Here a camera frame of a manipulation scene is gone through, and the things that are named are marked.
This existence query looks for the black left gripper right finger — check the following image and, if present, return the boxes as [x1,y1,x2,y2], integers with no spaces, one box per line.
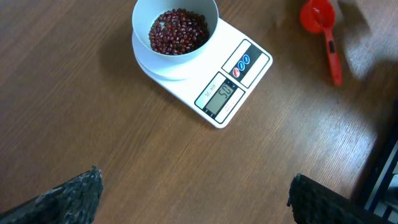
[287,174,389,224]

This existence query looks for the white round bowl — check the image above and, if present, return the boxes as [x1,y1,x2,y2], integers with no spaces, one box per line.
[132,0,219,63]

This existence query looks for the orange plastic measuring scoop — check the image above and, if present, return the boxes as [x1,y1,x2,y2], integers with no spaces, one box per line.
[300,0,343,86]

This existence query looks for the red beans in bowl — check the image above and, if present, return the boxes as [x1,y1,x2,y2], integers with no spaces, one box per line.
[149,8,210,55]

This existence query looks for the white digital kitchen scale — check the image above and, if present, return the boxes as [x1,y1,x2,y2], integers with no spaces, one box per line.
[132,19,273,128]

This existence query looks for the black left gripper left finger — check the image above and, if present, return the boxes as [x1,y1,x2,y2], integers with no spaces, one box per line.
[1,166,103,224]

